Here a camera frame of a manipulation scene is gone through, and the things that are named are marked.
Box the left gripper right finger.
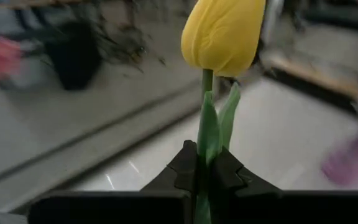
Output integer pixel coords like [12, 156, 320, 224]
[209, 146, 282, 200]

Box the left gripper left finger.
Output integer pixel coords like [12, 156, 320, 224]
[140, 139, 198, 200]

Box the yellow artificial tulip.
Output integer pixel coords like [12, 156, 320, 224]
[180, 0, 267, 224]

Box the purple ribbed glass vase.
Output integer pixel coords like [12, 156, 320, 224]
[320, 118, 358, 187]

